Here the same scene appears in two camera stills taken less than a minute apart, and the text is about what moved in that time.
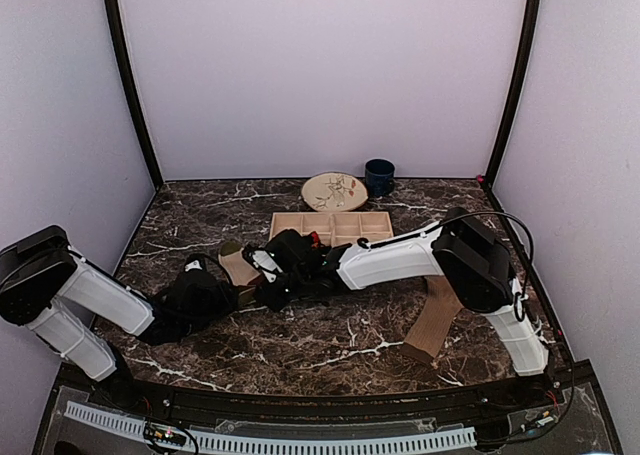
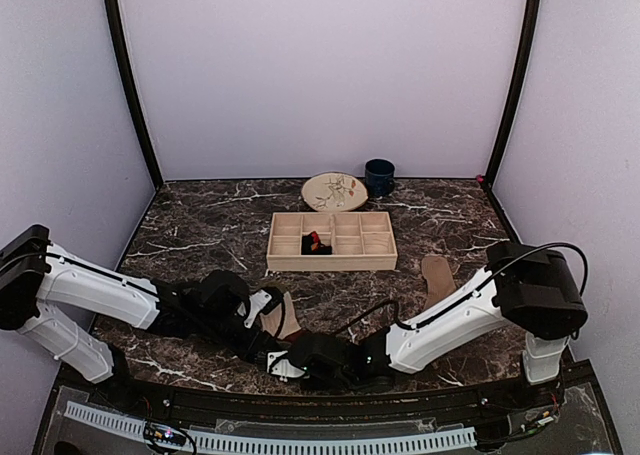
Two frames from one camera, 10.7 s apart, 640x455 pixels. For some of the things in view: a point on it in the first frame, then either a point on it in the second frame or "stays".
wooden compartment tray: x=335 y=228 stays
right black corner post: x=518 y=77 stays
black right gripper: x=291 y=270 → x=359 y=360
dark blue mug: x=380 y=177 stays
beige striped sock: x=242 y=272 → x=270 y=321
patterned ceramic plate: x=334 y=192 stays
